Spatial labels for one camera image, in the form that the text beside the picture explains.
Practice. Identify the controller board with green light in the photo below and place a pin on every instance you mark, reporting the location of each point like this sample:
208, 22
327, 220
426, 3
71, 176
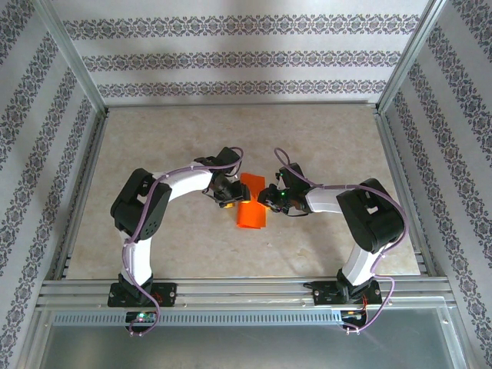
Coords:
140, 317

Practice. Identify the aluminium frame post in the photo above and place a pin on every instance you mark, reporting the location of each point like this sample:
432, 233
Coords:
411, 57
72, 57

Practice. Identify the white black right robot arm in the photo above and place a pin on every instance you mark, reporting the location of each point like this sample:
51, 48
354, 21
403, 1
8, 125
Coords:
357, 265

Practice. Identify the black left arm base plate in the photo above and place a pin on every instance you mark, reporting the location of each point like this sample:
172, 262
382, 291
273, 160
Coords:
167, 294

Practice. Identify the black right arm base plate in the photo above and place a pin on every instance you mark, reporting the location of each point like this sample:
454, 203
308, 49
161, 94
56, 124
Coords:
323, 294

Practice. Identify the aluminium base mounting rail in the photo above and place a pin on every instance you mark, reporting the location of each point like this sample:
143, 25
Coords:
246, 292

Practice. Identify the aluminium side rail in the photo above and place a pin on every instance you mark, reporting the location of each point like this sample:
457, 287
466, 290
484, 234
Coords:
394, 153
89, 153

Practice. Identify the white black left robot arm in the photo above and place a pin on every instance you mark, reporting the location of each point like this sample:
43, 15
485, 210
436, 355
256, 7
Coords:
136, 261

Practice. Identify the grey metal sheet panel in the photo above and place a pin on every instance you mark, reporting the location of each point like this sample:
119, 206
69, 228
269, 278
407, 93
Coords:
246, 350

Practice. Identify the aluminium rail along patterned wall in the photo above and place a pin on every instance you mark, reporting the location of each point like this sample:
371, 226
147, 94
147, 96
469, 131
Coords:
242, 104

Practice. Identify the controller board with orange light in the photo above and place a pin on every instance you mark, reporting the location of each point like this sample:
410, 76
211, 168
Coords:
351, 314

